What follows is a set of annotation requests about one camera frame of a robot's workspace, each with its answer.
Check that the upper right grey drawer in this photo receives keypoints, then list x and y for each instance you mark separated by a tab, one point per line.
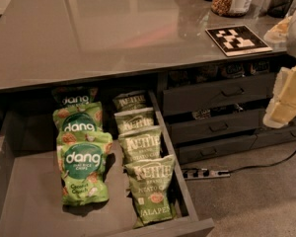
215	94

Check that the grey power strip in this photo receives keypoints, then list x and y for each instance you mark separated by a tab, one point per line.
204	174

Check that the black white fiducial marker tile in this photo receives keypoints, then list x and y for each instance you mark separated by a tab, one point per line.
237	40

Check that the rear Kettle chip bag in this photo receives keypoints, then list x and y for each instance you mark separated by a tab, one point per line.
130	101

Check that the green dang chip bag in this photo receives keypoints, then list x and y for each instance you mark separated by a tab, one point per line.
81	157
73	96
85	117

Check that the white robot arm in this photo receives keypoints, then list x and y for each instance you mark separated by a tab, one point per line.
284	31

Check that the far right grey drawer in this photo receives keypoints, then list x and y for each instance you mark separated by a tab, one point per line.
275	136

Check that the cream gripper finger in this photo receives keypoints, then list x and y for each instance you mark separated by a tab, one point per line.
281	109

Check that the front Kettle jalapeno chip bag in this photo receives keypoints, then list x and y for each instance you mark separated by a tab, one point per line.
149	181

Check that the middle right grey drawer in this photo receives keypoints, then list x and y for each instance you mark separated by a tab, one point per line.
188	131

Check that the lower right grey drawer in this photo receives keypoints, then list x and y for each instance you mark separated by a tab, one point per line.
217	148

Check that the open grey top drawer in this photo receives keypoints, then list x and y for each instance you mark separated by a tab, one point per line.
30	185

